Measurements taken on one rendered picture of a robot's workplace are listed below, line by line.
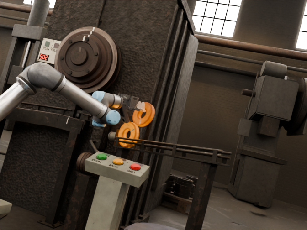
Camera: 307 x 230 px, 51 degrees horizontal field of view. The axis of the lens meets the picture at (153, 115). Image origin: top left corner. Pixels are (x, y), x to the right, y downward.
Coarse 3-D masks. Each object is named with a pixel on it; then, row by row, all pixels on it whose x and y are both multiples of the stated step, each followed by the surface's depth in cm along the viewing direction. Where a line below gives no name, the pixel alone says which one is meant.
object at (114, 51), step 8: (72, 32) 224; (104, 32) 217; (64, 40) 224; (112, 40) 215; (112, 48) 214; (56, 56) 224; (112, 56) 213; (56, 64) 224; (112, 64) 213; (112, 72) 212; (104, 80) 213; (88, 88) 215; (96, 88) 214; (104, 88) 219
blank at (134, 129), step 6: (126, 126) 191; (132, 126) 188; (120, 132) 194; (126, 132) 194; (132, 132) 186; (138, 132) 187; (132, 138) 185; (120, 144) 191; (126, 144) 188; (132, 144) 186
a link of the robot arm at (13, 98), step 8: (32, 64) 154; (24, 72) 153; (16, 80) 152; (24, 80) 150; (16, 88) 150; (24, 88) 151; (32, 88) 152; (40, 88) 157; (0, 96) 148; (8, 96) 148; (16, 96) 150; (24, 96) 152; (0, 104) 146; (8, 104) 148; (16, 104) 151; (0, 112) 146; (8, 112) 149; (0, 120) 148
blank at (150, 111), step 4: (148, 104) 194; (148, 108) 193; (152, 108) 192; (136, 112) 198; (140, 112) 198; (148, 112) 191; (152, 112) 190; (132, 116) 199; (136, 116) 197; (140, 116) 198; (144, 116) 192; (148, 116) 190; (152, 116) 191; (136, 120) 195; (140, 120) 193; (144, 120) 191; (148, 120) 190; (140, 124) 192; (144, 124) 191
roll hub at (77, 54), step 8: (72, 40) 213; (80, 40) 211; (64, 48) 214; (72, 48) 213; (80, 48) 210; (88, 48) 210; (96, 48) 208; (64, 56) 213; (72, 56) 211; (80, 56) 209; (88, 56) 210; (96, 56) 207; (64, 64) 212; (72, 64) 212; (80, 64) 209; (88, 64) 209; (96, 64) 207; (72, 72) 210; (80, 72) 209; (88, 72) 207
